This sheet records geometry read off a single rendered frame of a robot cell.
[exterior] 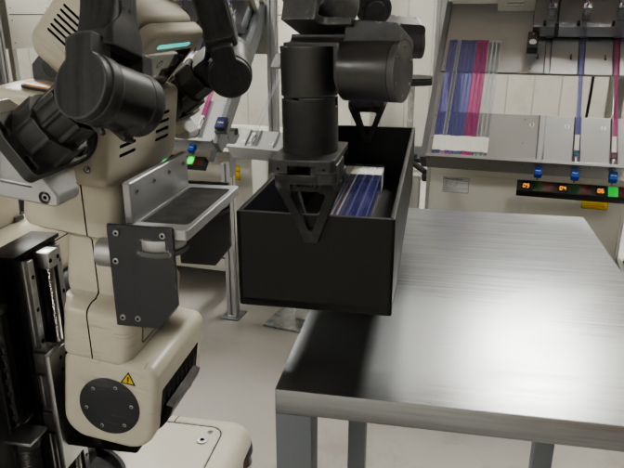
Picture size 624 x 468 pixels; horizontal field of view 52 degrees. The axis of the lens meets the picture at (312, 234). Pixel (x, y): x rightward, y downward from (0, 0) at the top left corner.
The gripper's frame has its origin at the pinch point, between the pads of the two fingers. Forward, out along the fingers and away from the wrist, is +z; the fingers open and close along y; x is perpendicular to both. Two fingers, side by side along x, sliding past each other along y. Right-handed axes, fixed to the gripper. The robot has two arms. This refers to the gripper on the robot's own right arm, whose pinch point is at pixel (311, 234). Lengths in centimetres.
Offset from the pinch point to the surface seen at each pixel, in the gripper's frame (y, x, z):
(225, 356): 131, 58, 94
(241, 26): 195, 66, -19
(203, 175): 194, 86, 42
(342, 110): 462, 63, 50
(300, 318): 163, 37, 92
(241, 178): 192, 68, 42
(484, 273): 30.2, -21.0, 15.5
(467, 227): 53, -19, 15
